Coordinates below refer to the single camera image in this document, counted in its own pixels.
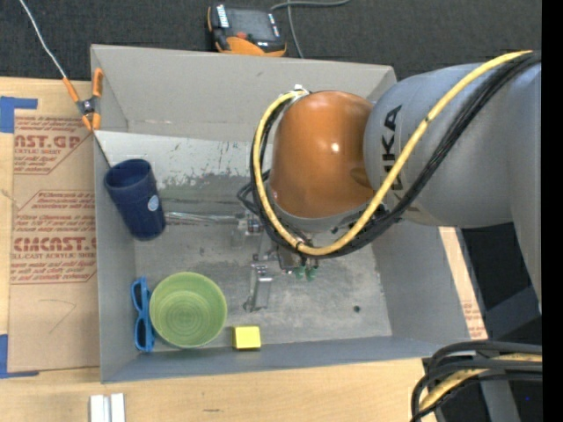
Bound yellow block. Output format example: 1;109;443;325
231;324;263;352

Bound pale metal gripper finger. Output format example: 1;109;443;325
230;215;265;248
243;262;274;314

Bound blue sunglasses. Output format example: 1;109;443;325
130;276;157;353

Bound dark blue cup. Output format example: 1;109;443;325
103;158;168;242

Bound brown cardboard board red print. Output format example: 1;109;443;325
0;76;490;378

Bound green bowl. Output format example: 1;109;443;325
148;271;229;351

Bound grey metal bin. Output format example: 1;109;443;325
90;44;472;384

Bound clear glass stick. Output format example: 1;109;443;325
163;211;247;227

